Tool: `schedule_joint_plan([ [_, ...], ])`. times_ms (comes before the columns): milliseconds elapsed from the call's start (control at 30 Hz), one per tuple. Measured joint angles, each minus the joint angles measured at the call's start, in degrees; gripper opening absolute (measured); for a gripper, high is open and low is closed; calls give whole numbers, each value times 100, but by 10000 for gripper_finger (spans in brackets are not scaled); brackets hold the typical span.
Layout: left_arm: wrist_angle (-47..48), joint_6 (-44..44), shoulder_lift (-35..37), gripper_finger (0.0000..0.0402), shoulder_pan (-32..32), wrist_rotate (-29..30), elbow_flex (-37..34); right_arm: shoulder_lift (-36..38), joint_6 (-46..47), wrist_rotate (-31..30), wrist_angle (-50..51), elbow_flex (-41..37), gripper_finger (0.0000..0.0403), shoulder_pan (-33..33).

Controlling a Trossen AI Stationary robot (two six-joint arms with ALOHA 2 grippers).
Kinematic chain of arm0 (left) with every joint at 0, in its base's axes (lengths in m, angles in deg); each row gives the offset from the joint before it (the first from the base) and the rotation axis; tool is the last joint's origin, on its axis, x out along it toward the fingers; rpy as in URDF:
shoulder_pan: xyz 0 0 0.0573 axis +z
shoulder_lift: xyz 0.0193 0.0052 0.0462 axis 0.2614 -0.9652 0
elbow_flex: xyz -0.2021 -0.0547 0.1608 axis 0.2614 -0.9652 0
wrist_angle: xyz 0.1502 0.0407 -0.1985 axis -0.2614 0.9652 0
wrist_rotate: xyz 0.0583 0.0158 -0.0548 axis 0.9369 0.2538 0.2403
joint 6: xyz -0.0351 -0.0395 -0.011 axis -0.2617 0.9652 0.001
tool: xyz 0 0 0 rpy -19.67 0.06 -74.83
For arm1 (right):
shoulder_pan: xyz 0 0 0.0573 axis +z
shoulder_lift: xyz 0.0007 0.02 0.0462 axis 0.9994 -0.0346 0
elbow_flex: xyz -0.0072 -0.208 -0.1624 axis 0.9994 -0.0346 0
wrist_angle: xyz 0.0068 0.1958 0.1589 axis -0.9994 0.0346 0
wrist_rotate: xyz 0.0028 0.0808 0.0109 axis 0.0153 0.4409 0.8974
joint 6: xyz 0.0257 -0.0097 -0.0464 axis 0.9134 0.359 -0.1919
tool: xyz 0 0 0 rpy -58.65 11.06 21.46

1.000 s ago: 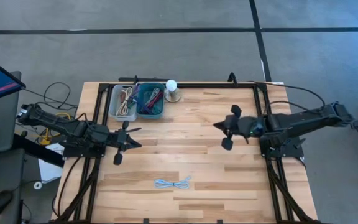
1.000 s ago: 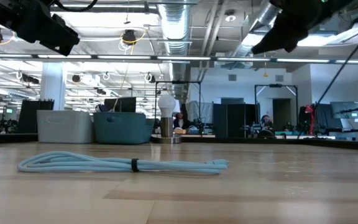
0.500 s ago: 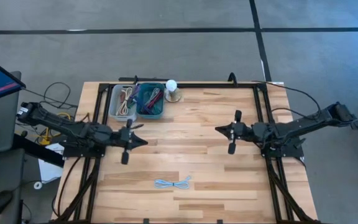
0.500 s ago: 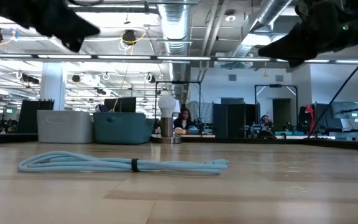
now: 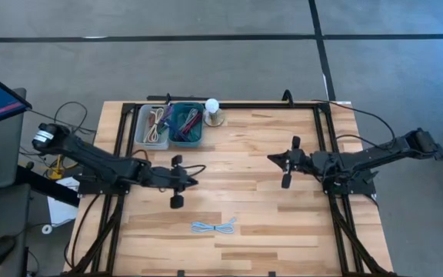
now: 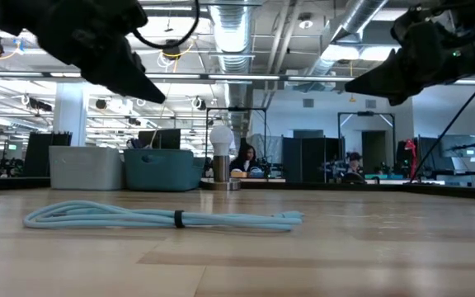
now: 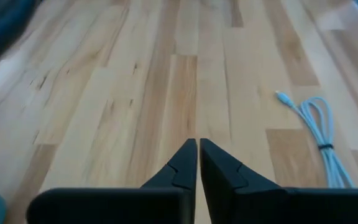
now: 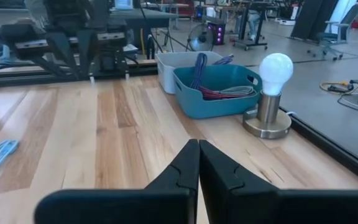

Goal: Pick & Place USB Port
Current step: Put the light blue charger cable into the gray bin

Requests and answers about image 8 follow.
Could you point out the black standing desk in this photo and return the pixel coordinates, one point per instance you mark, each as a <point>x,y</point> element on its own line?
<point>245,28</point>

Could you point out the teal plastic bin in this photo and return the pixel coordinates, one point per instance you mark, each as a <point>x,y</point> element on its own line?
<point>216,107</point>

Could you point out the floor fan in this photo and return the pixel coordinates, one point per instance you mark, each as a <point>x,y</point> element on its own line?
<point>200,37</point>

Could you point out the computer tower with lights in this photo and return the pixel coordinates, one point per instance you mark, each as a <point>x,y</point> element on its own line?
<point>216,31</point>

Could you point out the laptop with white screen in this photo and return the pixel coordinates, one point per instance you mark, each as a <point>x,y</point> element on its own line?
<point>123,3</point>

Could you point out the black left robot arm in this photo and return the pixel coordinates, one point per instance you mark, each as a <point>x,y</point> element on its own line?
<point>110,59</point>

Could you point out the white plastic bin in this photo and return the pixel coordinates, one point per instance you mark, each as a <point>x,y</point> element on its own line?
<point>166,74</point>

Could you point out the black aluminium table frame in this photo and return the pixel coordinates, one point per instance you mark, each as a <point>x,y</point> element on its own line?
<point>26,79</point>

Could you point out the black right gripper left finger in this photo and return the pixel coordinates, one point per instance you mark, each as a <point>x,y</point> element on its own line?
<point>166,202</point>

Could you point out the dark office desk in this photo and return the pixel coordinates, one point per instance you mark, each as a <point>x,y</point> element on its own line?
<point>154,18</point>

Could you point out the person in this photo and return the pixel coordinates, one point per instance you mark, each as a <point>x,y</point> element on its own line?
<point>253,20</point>

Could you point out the black divider panel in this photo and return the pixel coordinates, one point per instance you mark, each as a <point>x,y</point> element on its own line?
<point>312,18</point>

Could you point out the grey office chair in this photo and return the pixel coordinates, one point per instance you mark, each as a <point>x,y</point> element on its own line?
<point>340,29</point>

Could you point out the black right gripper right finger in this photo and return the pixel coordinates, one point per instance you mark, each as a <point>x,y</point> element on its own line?
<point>244,202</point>

